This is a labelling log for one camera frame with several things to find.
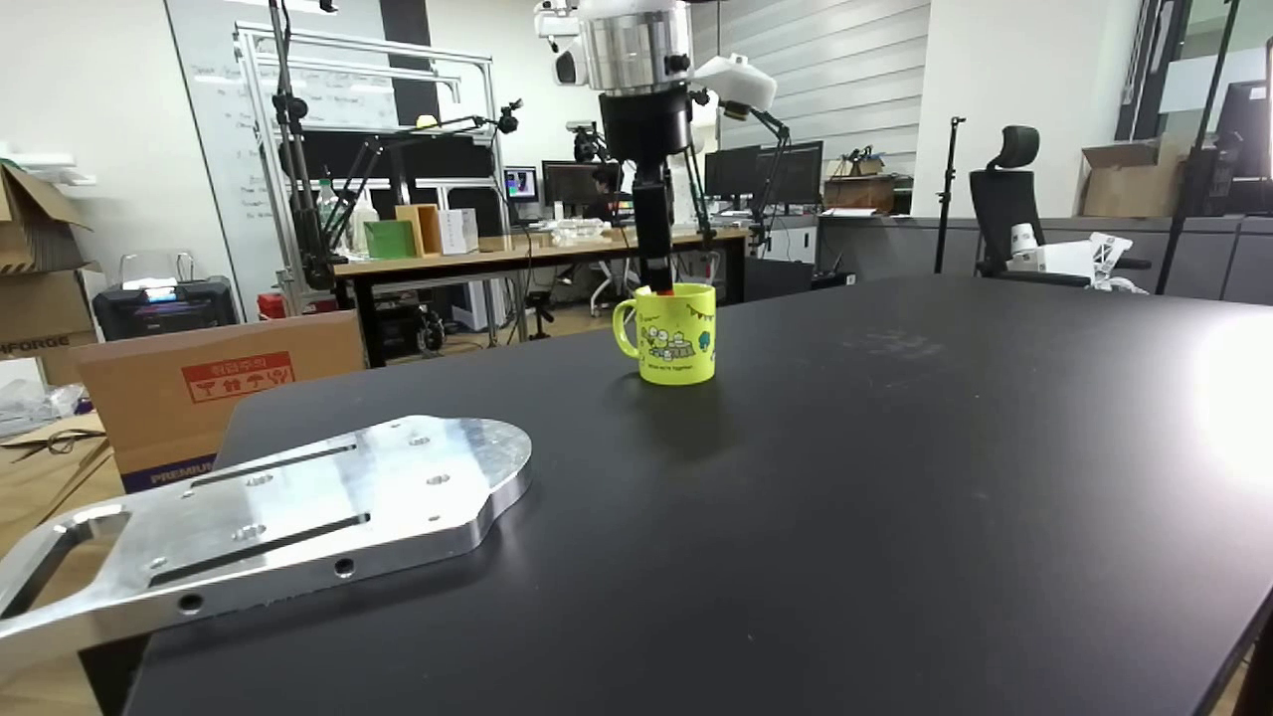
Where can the stacked brown cardboard boxes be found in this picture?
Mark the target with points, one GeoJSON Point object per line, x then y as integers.
{"type": "Point", "coordinates": [33, 261]}

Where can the black office chair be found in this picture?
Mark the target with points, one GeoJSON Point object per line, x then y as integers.
{"type": "Point", "coordinates": [1008, 200]}

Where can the yellow printed mug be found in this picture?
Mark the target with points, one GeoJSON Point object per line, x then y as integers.
{"type": "Point", "coordinates": [679, 341]}

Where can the black camera tripod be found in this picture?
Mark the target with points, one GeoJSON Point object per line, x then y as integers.
{"type": "Point", "coordinates": [298, 160]}

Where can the small lit monitor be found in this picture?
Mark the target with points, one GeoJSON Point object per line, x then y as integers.
{"type": "Point", "coordinates": [524, 184]}

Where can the flat cardboard sheet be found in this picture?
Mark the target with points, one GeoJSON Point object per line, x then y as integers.
{"type": "Point", "coordinates": [46, 480]}

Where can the black computer monitor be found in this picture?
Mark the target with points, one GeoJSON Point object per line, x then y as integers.
{"type": "Point", "coordinates": [765, 171]}

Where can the silver metal mounting plate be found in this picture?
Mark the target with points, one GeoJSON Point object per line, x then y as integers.
{"type": "Point", "coordinates": [290, 509]}

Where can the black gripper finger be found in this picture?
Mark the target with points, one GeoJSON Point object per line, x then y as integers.
{"type": "Point", "coordinates": [660, 221]}
{"type": "Point", "coordinates": [640, 221]}

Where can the green box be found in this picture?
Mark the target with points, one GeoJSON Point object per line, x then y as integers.
{"type": "Point", "coordinates": [390, 239]}

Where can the white plastic bag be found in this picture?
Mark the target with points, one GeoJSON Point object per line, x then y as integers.
{"type": "Point", "coordinates": [1096, 250]}

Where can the cardboard box with red label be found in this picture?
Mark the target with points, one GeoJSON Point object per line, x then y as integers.
{"type": "Point", "coordinates": [212, 383]}

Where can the white container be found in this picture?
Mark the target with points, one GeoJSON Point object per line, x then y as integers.
{"type": "Point", "coordinates": [456, 232]}

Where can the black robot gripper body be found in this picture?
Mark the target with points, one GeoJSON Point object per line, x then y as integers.
{"type": "Point", "coordinates": [644, 124]}

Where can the black printer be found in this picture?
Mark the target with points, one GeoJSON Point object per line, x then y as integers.
{"type": "Point", "coordinates": [162, 307]}

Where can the open brown cardboard box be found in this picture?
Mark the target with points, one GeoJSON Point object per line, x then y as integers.
{"type": "Point", "coordinates": [1127, 179]}

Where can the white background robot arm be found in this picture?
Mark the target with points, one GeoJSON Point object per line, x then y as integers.
{"type": "Point", "coordinates": [736, 82]}

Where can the long wooden desk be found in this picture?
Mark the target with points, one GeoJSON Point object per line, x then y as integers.
{"type": "Point", "coordinates": [530, 246]}

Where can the thin black pole stand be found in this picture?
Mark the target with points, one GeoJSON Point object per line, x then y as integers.
{"type": "Point", "coordinates": [947, 200]}

